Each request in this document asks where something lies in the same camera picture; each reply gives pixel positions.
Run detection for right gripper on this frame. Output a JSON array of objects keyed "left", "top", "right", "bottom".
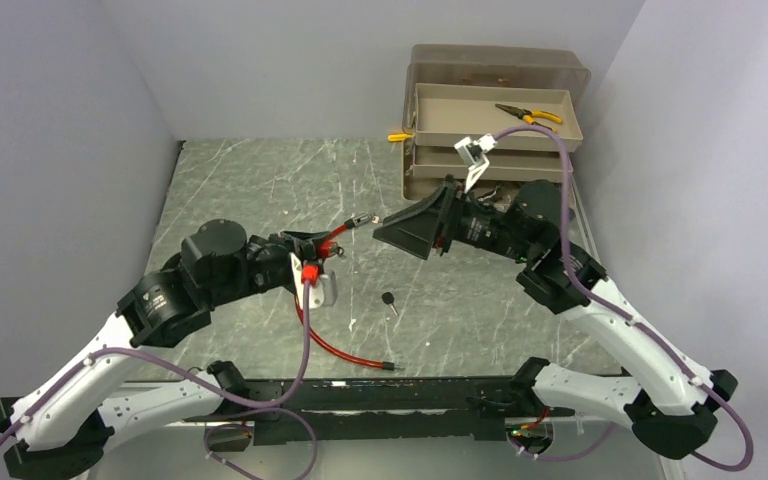
[{"left": 373, "top": 173, "right": 536, "bottom": 262}]

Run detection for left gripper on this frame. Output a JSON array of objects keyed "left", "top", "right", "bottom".
[{"left": 207, "top": 231, "right": 334, "bottom": 306}]

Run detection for red cable lock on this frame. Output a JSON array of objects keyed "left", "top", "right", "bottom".
[{"left": 291, "top": 212, "right": 406, "bottom": 373}]

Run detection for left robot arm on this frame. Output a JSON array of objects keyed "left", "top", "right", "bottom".
[{"left": 0, "top": 219, "right": 335, "bottom": 479}]

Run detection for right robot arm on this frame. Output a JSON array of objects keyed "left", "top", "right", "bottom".
[{"left": 373, "top": 178, "right": 737, "bottom": 460}]

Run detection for black head car key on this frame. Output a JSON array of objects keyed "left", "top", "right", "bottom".
[{"left": 381, "top": 291, "right": 399, "bottom": 316}]

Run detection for tools in bottom tray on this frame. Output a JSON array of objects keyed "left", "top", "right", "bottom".
[{"left": 474, "top": 182, "right": 519, "bottom": 210}]

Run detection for beige tiered toolbox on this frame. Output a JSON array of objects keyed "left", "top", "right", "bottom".
[{"left": 400, "top": 44, "right": 591, "bottom": 200}]

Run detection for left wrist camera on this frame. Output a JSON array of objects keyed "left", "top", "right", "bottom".
[{"left": 289, "top": 253, "right": 338, "bottom": 309}]

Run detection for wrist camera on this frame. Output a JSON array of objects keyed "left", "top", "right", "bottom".
[
  {"left": 454, "top": 134, "right": 497, "bottom": 193},
  {"left": 289, "top": 253, "right": 338, "bottom": 309}
]

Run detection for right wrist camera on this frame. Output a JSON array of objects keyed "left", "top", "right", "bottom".
[{"left": 454, "top": 134, "right": 497, "bottom": 193}]

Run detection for yellow handled screwdriver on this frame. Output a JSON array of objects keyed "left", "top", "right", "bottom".
[{"left": 387, "top": 133, "right": 413, "bottom": 143}]

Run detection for yellow handled pliers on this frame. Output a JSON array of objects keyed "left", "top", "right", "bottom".
[{"left": 495, "top": 103, "right": 563, "bottom": 132}]

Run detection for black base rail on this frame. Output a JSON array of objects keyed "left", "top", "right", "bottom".
[{"left": 207, "top": 376, "right": 572, "bottom": 446}]

